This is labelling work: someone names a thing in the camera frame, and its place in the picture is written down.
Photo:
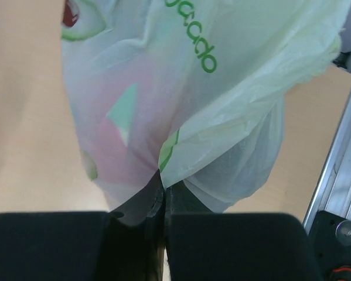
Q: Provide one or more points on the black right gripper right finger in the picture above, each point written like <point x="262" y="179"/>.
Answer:
<point x="202" y="245"/>

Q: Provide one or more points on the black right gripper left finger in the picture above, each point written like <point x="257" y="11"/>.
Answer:
<point x="123" y="244"/>

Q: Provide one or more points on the pale green plastic bag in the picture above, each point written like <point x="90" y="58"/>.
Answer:
<point x="192" y="90"/>

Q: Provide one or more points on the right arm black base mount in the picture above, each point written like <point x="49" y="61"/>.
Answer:
<point x="331" y="240"/>

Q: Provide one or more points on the aluminium table frame rail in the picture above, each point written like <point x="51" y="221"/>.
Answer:
<point x="333" y="190"/>

